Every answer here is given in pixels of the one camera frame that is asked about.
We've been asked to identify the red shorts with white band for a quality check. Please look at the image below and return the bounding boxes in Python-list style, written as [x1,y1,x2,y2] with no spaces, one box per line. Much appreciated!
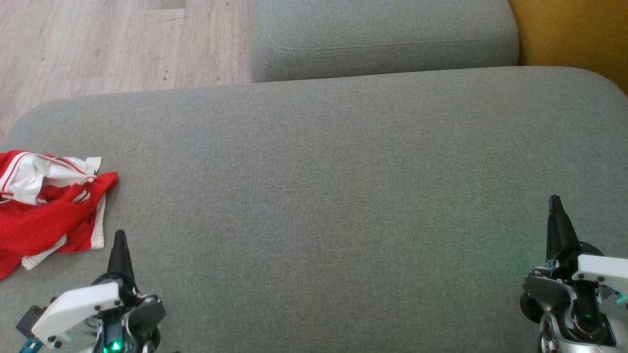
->
[0,172,120,281]

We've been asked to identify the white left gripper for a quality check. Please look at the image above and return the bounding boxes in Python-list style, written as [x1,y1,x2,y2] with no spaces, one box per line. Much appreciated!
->
[30,229,166,353]

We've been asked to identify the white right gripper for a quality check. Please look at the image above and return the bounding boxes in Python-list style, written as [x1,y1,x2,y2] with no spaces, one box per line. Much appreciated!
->
[520,195,628,353]

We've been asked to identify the yellow panel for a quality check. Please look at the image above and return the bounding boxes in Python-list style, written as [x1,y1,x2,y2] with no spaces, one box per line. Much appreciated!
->
[508,0,628,96]

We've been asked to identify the grey sofa back cushion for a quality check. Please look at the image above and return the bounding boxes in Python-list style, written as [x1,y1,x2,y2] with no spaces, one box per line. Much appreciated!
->
[250,0,520,83]

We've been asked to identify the grey sofa seat cushion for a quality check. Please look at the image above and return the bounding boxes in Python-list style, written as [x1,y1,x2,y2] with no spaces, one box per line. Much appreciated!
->
[0,66,628,353]

